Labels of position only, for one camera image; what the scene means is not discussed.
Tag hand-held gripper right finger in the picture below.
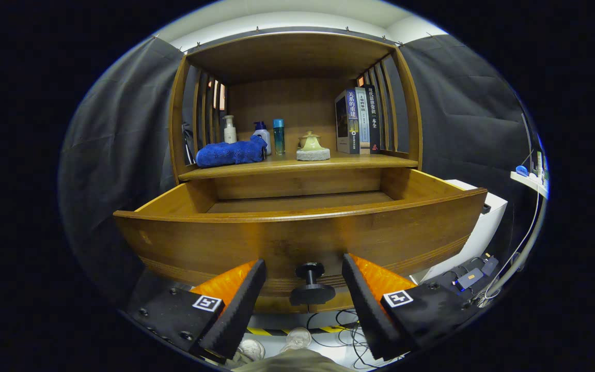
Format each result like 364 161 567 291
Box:
341 253 484 361

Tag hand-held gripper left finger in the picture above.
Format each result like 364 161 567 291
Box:
124 258 267 361

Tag wooden drawer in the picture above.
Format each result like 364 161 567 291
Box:
113 168 488 315

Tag wooden countertop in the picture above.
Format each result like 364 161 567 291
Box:
178 150 419 181

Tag yellow black floor tape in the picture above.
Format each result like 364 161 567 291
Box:
246 325 350 336

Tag person's shoe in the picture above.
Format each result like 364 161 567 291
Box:
285 327 312 352
236 338 266 362

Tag person's trouser leg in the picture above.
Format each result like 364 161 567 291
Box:
231 349 354 372

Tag white box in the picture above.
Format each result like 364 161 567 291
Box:
411 179 508 284

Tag blue towel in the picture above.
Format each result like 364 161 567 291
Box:
196 135 268 168

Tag teal bottle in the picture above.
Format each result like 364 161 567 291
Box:
273 119 286 156

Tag white bottle with blue cap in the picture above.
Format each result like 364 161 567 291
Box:
253 121 272 156

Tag blue spine book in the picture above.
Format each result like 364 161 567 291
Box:
335 89 360 154

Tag light spine book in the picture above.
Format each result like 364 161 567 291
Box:
355 87 370 154

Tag black spine book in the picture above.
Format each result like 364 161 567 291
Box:
364 85 381 154

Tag white desk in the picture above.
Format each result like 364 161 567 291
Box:
510 168 549 199

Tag black backdrop cloth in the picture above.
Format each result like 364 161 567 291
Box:
59 26 536 311

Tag black floor cables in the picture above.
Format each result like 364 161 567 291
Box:
308 309 381 370

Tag white cable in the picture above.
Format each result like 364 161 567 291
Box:
476 181 543 305

